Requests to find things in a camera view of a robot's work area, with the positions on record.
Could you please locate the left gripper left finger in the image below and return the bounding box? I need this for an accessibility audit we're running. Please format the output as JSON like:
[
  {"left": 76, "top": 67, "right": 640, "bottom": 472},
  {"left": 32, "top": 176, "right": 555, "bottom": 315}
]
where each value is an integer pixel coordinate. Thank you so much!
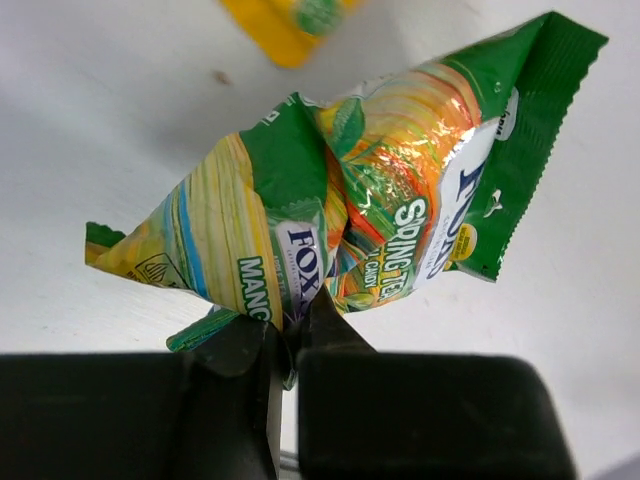
[{"left": 1, "top": 317, "right": 286, "bottom": 479}]

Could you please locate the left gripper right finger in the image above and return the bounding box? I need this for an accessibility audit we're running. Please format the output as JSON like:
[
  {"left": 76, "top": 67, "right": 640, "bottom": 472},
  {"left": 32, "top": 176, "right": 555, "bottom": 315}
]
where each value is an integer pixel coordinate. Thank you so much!
[{"left": 296, "top": 291, "right": 577, "bottom": 479}]

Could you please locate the green yellow snack packet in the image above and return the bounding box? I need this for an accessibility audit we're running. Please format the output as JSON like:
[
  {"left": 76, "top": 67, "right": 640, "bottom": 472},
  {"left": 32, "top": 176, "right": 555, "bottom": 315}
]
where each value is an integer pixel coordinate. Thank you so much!
[{"left": 83, "top": 10, "right": 611, "bottom": 391}]

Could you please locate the yellow candy packet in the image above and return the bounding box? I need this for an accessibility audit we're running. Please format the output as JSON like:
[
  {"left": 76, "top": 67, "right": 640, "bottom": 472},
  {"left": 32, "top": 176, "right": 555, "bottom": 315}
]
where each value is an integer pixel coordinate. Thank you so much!
[{"left": 221, "top": 0, "right": 362, "bottom": 69}]

